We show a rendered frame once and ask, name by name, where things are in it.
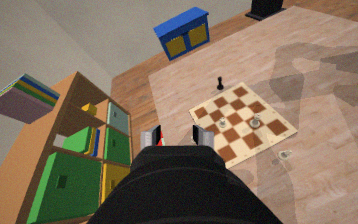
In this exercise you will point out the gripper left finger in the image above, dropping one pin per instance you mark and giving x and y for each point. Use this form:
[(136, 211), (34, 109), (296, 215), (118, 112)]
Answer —
[(151, 137)]

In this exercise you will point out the wooden chessboard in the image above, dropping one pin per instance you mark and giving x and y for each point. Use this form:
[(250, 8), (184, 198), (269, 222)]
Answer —
[(238, 141)]

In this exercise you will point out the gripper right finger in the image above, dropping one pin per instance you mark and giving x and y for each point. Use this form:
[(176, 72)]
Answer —
[(203, 137)]

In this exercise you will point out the black chess piece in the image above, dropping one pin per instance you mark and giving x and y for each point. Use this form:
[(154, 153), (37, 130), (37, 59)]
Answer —
[(220, 86)]

